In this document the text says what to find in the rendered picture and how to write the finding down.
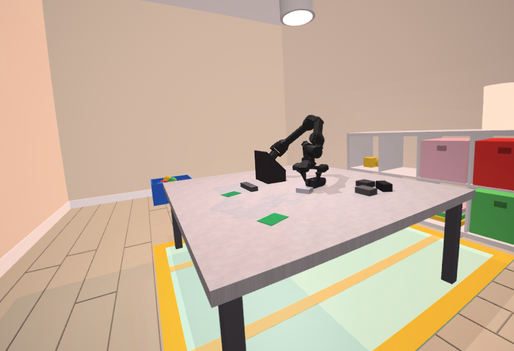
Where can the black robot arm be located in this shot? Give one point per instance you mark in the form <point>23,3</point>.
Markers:
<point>316,138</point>

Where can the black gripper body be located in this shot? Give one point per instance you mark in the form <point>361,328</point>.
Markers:
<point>320,168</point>

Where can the small green block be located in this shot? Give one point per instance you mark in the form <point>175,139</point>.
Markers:
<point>231,194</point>

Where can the flat green rectangular plate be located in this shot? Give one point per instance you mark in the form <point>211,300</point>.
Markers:
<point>272,219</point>

